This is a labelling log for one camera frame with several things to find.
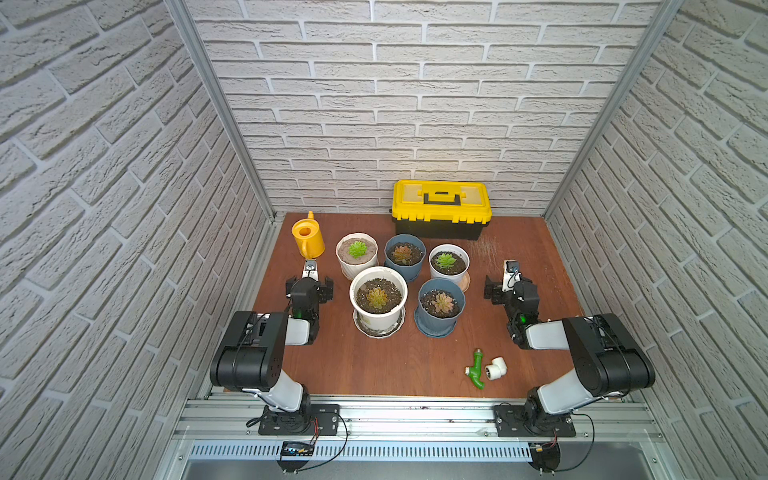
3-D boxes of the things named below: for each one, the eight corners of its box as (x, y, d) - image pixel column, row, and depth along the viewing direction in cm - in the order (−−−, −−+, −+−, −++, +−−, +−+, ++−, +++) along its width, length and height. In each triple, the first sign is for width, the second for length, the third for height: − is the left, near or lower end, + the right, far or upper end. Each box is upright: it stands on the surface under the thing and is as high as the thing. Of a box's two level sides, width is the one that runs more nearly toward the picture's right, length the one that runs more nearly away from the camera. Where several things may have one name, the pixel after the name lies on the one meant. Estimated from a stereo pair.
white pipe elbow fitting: (486, 380, 82) (489, 377, 80) (483, 360, 86) (485, 356, 83) (506, 380, 82) (509, 377, 80) (501, 360, 86) (504, 356, 83)
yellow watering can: (309, 263, 106) (301, 244, 97) (292, 240, 112) (284, 221, 104) (333, 250, 109) (328, 230, 101) (316, 229, 116) (310, 209, 108)
